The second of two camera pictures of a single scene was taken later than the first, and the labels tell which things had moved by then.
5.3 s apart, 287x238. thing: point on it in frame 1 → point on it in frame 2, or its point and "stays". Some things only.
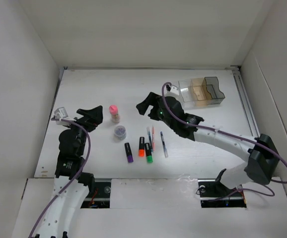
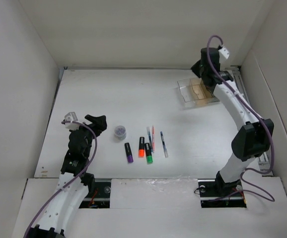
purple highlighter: (128, 153) stays
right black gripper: (153, 99) → (194, 69)
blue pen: (164, 145) stays
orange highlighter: (141, 147) stays
